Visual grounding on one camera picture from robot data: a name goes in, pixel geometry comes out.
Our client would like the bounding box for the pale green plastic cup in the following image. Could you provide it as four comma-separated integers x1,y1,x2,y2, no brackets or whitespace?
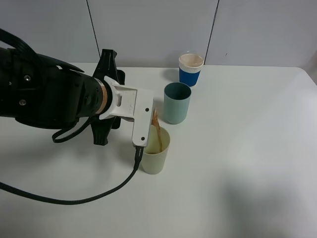
141,125,170,175

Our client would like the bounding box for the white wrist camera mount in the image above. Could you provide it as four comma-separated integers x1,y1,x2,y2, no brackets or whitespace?
99,76,154,147

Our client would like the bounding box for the thin black cable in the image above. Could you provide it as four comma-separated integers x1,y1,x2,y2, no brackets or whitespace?
51,119,91,143

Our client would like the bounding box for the black braided camera cable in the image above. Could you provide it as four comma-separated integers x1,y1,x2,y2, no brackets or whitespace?
0,28,146,206

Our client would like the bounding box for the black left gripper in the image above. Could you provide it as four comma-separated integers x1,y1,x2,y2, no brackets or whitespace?
91,49,125,145

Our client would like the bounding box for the teal plastic cup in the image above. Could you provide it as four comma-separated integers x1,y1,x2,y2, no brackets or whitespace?
163,82,192,124

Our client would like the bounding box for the blue white insulated cup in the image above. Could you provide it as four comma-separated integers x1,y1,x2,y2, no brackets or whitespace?
179,53,204,87

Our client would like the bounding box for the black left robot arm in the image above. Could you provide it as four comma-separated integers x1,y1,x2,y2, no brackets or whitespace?
0,48,125,146

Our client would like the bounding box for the clear drink bottle pink label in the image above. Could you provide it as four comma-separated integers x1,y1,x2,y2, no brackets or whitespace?
121,107,160,128

